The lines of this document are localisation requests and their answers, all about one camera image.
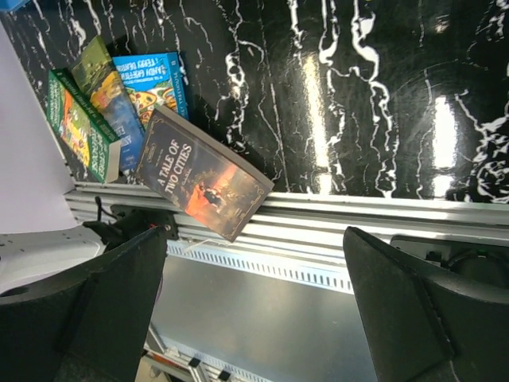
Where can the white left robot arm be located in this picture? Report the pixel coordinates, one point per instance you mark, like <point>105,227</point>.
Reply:
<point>32,256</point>

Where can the white slotted cable duct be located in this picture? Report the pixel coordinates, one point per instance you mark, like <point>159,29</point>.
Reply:
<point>324,276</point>

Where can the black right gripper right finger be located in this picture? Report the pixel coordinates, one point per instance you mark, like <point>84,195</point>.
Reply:
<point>432,310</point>

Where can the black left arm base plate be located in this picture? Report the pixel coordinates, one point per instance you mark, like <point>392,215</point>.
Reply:
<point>133,220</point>

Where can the green 104-Storey Treehouse book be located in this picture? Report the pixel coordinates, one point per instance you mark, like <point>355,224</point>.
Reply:
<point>82,128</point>

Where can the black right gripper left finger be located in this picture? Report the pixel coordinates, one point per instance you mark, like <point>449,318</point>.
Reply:
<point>87,323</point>

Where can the black marble pattern mat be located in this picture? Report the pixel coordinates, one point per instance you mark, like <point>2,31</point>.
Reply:
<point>394,99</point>

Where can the colourful wooden bookshelf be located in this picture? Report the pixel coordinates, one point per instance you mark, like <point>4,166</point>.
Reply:
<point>11,5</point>

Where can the blue Animal Farm book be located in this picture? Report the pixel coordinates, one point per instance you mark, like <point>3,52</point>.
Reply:
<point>97,77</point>

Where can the dark Tale Of Two Cities book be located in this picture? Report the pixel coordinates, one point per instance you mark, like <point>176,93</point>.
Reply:
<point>199,175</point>

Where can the blue 26-Storey Treehouse book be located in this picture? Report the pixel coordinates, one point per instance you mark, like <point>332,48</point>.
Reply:
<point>151,80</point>

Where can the aluminium mounting rail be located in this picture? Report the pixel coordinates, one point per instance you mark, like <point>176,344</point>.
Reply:
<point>312,226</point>

